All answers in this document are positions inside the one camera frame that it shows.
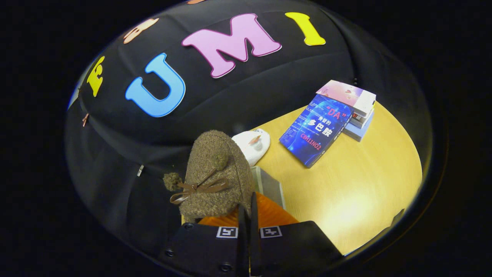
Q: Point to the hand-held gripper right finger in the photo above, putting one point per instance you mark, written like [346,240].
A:
[296,250]

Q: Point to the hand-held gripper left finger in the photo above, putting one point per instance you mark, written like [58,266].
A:
[200,250]

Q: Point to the grey fabric storage box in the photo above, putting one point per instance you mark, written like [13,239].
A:
[269,186]

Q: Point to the brown fuzzy shoe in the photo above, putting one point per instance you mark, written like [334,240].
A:
[219,173]

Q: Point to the silver clip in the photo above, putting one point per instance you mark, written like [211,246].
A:
[140,170]

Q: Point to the white plush toy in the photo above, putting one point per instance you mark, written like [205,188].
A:
[251,144]

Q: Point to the black backdrop cloth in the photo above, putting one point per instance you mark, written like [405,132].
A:
[127,154]

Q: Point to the pale blue book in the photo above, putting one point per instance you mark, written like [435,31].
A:
[359,130]

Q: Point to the grey book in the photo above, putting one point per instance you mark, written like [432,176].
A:
[362,118]

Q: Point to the pink cover book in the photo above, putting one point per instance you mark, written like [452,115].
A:
[346,94]

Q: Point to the red clip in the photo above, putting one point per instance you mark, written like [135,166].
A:
[85,119]

